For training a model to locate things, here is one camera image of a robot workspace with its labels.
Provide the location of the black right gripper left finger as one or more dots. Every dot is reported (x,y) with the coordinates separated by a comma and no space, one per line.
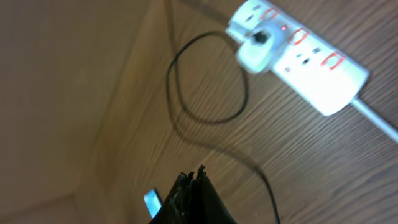
(175,209)

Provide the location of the white charger plug adapter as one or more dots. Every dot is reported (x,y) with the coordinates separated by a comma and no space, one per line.
(262,48)

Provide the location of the white-screen smartphone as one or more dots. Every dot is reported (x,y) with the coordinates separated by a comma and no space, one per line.
(153,202)

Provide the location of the white power strip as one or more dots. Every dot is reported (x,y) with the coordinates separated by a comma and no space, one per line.
(320,73)

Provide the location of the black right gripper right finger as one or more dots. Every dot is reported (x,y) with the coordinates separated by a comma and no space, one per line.
(206,205)

